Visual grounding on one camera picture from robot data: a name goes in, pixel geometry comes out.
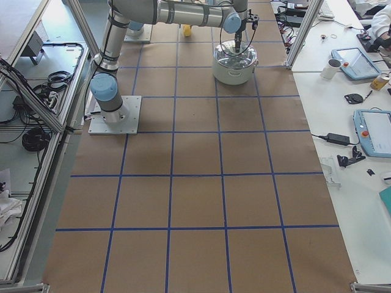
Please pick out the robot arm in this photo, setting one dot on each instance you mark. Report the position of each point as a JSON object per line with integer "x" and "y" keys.
{"x": 231, "y": 16}

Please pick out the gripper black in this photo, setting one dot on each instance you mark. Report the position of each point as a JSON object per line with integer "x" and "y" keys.
{"x": 237, "y": 37}

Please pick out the grey box on shelf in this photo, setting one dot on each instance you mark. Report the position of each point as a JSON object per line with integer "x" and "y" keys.
{"x": 34, "y": 49}

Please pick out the lower blue teach pendant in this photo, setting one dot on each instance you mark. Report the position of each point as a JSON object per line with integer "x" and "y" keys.
{"x": 373, "y": 129}

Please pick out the aluminium frame post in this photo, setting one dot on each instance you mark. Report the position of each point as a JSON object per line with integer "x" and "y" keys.
{"x": 303, "y": 31}

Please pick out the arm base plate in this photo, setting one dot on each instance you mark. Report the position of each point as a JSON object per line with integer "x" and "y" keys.
{"x": 123, "y": 121}
{"x": 138, "y": 33}

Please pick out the black round gadget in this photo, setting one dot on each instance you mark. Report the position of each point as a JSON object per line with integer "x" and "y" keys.
{"x": 354, "y": 98}

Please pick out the white mug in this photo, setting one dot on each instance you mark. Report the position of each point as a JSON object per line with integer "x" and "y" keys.
{"x": 329, "y": 71}

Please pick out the blue teach pendant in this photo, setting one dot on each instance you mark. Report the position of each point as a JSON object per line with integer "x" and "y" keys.
{"x": 373, "y": 129}
{"x": 360, "y": 66}

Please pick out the upper blue teach pendant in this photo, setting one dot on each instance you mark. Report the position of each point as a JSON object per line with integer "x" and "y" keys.
{"x": 360, "y": 66}

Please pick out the glass pot lid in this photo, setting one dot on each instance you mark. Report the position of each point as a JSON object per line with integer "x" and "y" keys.
{"x": 225, "y": 55}

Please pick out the black power brick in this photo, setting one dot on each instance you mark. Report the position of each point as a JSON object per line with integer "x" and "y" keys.
{"x": 338, "y": 139}

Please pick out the pale green cooking pot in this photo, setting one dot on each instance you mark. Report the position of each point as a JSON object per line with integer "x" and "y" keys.
{"x": 232, "y": 76}

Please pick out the yellow corn cob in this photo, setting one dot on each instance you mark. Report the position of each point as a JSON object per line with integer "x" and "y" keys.
{"x": 187, "y": 30}

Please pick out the yellow can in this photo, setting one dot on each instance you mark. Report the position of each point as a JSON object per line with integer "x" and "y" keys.
{"x": 379, "y": 82}

